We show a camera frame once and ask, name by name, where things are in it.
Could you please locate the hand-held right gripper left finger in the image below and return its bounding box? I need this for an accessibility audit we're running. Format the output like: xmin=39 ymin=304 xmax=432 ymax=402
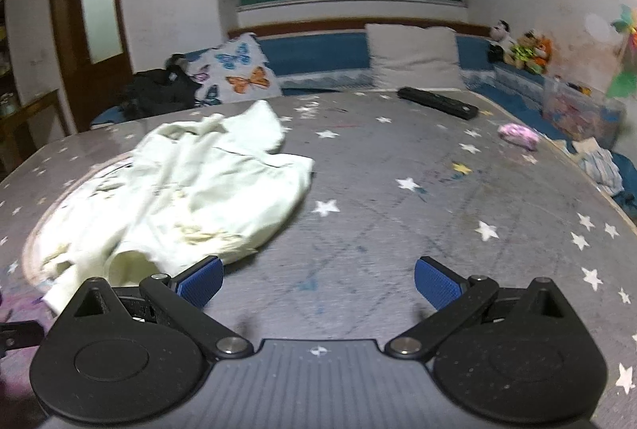
xmin=52 ymin=256 xmax=254 ymax=360

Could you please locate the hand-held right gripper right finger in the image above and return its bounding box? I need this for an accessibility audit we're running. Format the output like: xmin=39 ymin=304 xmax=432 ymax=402
xmin=384 ymin=256 xmax=584 ymax=360

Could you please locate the pale green garment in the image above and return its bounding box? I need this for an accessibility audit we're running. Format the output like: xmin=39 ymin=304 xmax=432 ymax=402
xmin=37 ymin=99 xmax=315 ymax=313

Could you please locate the grey star print tablecloth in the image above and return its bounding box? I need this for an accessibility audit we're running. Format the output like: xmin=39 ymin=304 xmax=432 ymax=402
xmin=0 ymin=88 xmax=637 ymax=410

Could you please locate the small pink cloth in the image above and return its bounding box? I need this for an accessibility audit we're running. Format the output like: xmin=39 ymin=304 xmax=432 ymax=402
xmin=498 ymin=123 xmax=541 ymax=152

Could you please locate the black remote control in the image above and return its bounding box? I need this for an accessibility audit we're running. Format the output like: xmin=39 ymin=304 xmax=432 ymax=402
xmin=397 ymin=86 xmax=479 ymax=120

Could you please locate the black backpack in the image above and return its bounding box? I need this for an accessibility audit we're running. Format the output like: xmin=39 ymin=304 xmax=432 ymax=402
xmin=119 ymin=53 xmax=204 ymax=120

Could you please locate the white blue striped cloth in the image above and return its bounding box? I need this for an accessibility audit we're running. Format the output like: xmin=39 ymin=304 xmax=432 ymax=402
xmin=572 ymin=138 xmax=625 ymax=196

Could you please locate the butterfly print pillow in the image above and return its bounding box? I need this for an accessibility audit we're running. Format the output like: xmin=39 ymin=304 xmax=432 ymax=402
xmin=191 ymin=33 xmax=283 ymax=107

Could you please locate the clear plastic storage box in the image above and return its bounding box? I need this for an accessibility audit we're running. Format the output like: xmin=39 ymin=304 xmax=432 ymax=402
xmin=542 ymin=76 xmax=627 ymax=146

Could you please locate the beige pillow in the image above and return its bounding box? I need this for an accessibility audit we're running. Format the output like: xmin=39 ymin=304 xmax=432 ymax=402
xmin=365 ymin=23 xmax=466 ymax=92

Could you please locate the dark wooden side table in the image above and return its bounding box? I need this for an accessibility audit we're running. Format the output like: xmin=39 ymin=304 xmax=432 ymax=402
xmin=0 ymin=90 xmax=63 ymax=176

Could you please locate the brown bear plush toy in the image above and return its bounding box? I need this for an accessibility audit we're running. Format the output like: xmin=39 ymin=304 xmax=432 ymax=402
xmin=515 ymin=31 xmax=541 ymax=70

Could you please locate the panda plush toy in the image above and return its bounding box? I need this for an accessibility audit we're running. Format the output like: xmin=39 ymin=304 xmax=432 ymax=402
xmin=488 ymin=20 xmax=521 ymax=64

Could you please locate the brown wooden door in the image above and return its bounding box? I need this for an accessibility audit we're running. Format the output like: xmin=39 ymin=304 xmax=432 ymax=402
xmin=47 ymin=0 xmax=135 ymax=131

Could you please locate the orange plush toy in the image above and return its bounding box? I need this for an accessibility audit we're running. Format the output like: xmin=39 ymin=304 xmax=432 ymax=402
xmin=535 ymin=33 xmax=554 ymax=74

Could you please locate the dark wooden shelf cabinet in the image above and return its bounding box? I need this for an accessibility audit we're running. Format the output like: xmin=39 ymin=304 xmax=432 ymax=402
xmin=0 ymin=0 xmax=16 ymax=111

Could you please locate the colourful pinwheel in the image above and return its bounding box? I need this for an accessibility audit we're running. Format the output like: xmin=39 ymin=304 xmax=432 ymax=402
xmin=604 ymin=4 xmax=637 ymax=99

